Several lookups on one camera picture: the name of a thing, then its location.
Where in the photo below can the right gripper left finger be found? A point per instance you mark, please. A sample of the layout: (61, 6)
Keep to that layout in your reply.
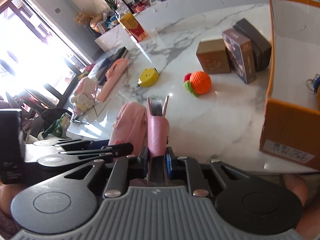
(124, 170)

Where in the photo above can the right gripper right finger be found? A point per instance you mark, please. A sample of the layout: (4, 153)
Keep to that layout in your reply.
(189, 170)

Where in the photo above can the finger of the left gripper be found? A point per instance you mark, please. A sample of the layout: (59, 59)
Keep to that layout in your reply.
(75, 158)
(64, 142)

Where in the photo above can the orange crochet fruit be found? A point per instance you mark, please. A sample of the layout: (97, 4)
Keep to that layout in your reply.
(197, 83)

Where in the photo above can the yellow tape measure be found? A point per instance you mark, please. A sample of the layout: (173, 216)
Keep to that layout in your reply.
(148, 77)

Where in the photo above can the brown cardboard box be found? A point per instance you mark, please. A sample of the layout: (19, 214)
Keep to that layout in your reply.
(212, 55)

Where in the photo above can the purple patterned box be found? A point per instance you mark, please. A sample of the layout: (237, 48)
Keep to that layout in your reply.
(240, 52)

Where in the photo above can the dark grey box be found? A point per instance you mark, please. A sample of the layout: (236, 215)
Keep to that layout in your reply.
(260, 45)

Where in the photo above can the person left hand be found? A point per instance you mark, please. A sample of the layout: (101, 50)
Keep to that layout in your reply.
(8, 192)

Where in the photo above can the person right hand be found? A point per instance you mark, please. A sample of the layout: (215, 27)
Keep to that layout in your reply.
(297, 185)

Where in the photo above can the pink white bunny plush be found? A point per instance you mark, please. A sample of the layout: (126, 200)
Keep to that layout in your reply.
(84, 95)

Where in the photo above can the black remote keyboard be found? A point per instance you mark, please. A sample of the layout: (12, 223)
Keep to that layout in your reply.
(105, 62)

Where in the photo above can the orange white storage box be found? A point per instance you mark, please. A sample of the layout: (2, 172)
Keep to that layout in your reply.
(291, 126)

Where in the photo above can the golden vase ornament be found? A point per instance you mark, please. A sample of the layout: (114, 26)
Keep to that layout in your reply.
(97, 23)

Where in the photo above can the iced tea bottle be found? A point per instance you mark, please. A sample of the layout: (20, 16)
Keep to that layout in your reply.
(128, 21)

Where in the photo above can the white marble tv console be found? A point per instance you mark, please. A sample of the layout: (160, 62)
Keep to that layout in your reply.
(206, 18)

